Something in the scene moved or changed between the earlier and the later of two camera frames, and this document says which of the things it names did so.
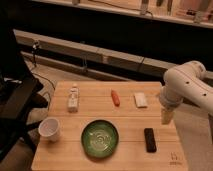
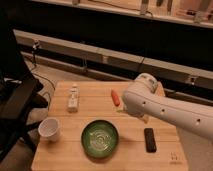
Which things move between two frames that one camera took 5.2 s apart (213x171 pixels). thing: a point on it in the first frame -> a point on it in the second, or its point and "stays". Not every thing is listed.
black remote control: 150,141 stays
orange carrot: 115,98 stays
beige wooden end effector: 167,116 -> 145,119
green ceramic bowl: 99,138 stays
